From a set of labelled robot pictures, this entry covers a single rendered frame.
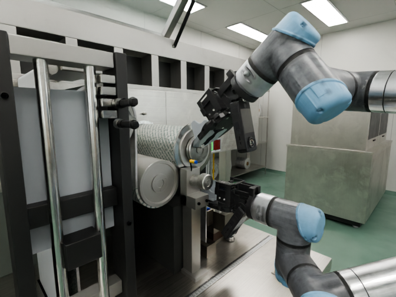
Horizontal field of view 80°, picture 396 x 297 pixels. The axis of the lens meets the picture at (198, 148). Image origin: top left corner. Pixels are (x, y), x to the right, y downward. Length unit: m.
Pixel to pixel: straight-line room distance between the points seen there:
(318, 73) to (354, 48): 4.77
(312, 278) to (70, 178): 0.45
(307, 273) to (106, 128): 0.45
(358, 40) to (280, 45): 4.76
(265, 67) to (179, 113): 0.64
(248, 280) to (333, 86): 0.54
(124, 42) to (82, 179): 0.64
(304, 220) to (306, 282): 0.12
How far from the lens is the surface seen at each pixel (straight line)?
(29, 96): 0.38
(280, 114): 5.50
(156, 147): 0.70
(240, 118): 0.51
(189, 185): 0.63
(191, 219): 0.65
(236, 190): 0.65
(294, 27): 0.47
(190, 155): 0.63
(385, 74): 0.53
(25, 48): 0.36
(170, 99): 1.03
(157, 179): 0.60
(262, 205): 0.60
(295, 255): 0.60
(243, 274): 0.76
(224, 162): 1.60
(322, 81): 0.42
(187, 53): 1.12
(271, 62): 0.47
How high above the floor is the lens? 1.35
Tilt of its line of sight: 9 degrees down
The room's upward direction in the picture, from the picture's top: straight up
